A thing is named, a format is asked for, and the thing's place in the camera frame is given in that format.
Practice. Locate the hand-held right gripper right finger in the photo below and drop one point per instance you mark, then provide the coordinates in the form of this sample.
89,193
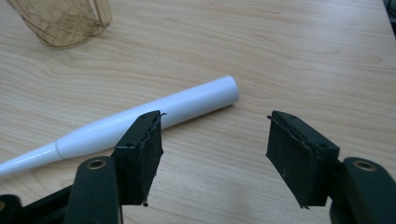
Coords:
295,161

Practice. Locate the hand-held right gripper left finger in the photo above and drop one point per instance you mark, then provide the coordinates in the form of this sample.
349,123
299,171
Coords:
140,161

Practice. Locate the white electric toothbrush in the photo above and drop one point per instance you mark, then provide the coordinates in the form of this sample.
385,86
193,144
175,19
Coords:
193,99

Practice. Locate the amber transparent plastic cup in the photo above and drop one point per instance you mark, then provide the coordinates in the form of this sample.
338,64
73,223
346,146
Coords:
62,25

